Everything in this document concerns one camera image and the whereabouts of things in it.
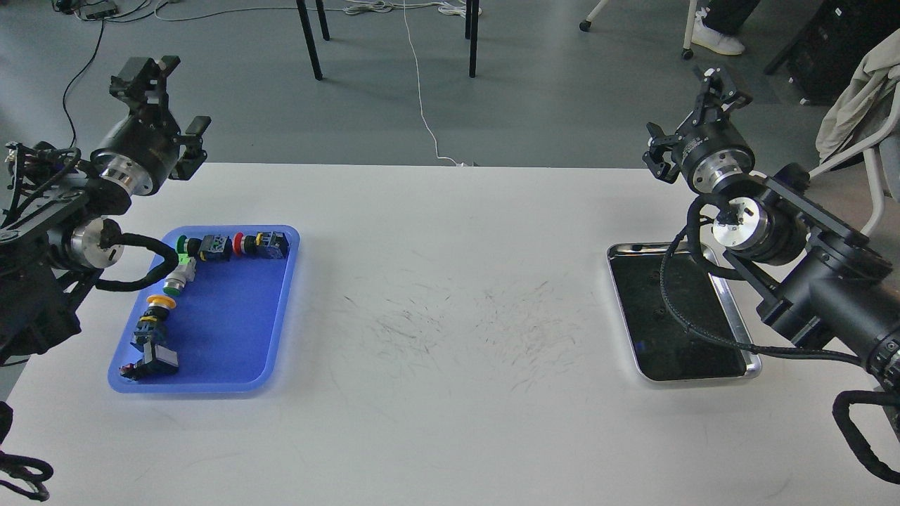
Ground white floor cable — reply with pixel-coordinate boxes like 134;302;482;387
155;0;486;168

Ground black cabinet at right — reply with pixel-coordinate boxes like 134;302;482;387
763;1;899;105

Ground blue plastic tray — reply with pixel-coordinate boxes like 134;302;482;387
107;224;301;394

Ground black table leg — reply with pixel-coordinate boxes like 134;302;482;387
296;0;330;81
464;0;481;78

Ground yellow push button switch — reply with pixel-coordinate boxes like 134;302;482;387
131;294;176;350

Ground green push button switch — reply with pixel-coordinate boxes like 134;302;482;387
176;234;233;264

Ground black table leg right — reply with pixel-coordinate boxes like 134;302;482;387
464;0;481;78

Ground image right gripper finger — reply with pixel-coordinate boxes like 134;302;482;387
686;66;754;132
642;122;681;185

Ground white chair frame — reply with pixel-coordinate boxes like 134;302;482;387
809;111;899;235

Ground black power strip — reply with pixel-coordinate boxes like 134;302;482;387
76;1;120;20

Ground black floor cable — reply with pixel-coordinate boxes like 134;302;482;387
62;0;169;152

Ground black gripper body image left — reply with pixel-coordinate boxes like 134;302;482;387
90;115;180;196

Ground black table leg left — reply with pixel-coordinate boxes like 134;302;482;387
296;0;330;81

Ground black white switch module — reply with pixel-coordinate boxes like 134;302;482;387
119;342;179;381

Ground white green push button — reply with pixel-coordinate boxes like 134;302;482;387
162;254;196;297

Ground silver metal tray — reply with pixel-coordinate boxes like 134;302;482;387
607;242;762;385

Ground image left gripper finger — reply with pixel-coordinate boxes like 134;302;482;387
170;116;212;181
109;56;181;124

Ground beige cloth on chair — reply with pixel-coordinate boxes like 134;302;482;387
816;30;899;163

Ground red emergency stop button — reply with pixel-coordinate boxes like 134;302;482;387
232;231;290;260

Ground white sneaker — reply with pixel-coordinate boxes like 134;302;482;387
691;18;745;56

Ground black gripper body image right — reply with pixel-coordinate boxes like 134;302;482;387
673;125;756;193

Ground white rolling chair legs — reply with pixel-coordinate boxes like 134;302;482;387
579;0;698;61

